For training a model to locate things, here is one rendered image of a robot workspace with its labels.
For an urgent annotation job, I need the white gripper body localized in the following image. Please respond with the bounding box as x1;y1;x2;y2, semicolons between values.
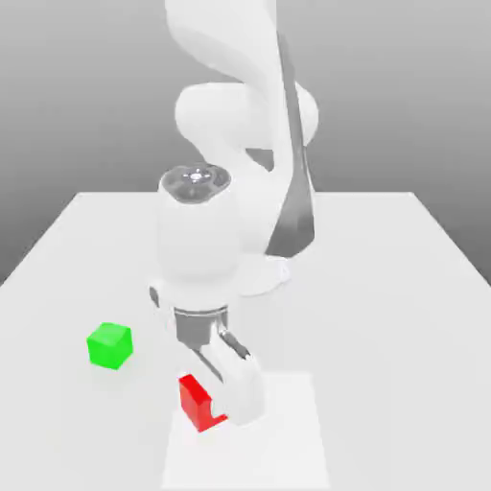
194;332;267;427

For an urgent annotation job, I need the small green cube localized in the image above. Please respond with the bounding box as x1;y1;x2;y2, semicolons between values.
86;321;134;371

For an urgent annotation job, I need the small red cube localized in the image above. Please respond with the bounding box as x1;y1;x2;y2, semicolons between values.
178;374;229;433

